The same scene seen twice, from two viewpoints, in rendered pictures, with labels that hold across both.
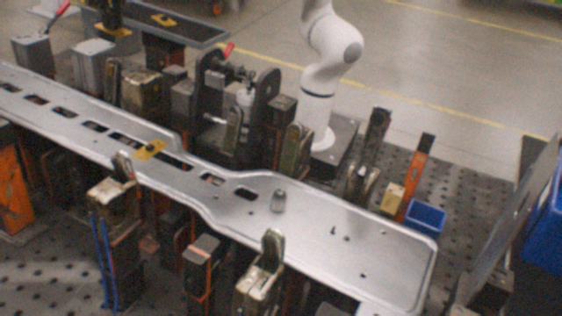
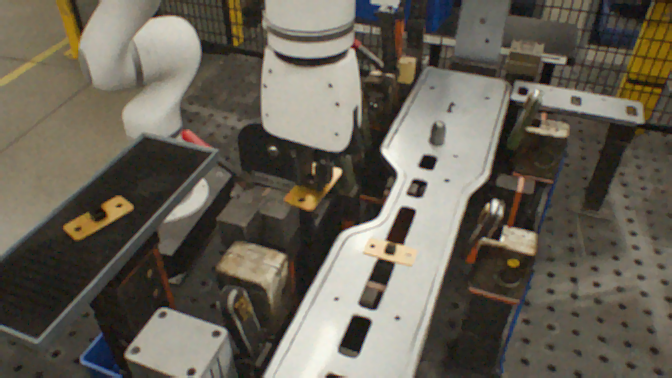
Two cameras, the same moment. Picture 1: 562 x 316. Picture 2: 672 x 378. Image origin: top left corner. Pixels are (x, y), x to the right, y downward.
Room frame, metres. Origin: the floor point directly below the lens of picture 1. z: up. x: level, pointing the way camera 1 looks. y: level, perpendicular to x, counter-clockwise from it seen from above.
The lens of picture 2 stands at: (0.92, 0.92, 1.64)
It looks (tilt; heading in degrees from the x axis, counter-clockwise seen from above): 40 degrees down; 269
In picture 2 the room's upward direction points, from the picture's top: straight up
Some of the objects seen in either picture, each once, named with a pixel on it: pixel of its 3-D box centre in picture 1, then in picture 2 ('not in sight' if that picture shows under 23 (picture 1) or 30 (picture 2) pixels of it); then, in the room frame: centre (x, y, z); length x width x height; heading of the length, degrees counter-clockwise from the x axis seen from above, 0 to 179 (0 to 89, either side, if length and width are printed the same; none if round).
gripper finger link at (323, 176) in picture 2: (102, 15); (332, 166); (0.91, 0.43, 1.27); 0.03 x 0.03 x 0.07; 62
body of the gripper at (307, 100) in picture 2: not in sight; (312, 87); (0.93, 0.42, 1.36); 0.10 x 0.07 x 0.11; 152
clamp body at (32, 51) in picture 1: (42, 90); not in sight; (1.19, 0.79, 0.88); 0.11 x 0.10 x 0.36; 158
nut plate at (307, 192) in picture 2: (112, 27); (313, 182); (0.93, 0.42, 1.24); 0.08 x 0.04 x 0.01; 62
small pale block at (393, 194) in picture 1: (374, 248); (400, 125); (0.72, -0.24, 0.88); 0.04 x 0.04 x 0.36; 68
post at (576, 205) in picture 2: not in sight; (607, 164); (0.22, -0.12, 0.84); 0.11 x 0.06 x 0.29; 158
